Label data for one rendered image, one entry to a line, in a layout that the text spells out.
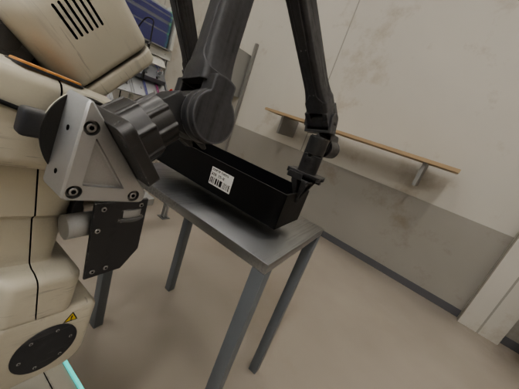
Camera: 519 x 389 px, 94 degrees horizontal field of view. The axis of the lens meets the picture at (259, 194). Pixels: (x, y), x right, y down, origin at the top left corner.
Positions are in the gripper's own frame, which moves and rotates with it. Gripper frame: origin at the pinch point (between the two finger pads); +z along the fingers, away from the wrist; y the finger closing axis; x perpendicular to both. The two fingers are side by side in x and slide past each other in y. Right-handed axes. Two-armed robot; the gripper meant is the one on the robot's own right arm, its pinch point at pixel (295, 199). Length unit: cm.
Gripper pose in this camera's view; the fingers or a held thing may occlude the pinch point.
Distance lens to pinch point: 76.0
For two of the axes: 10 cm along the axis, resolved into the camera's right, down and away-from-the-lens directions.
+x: -5.3, 0.9, -8.5
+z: -3.1, 9.0, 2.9
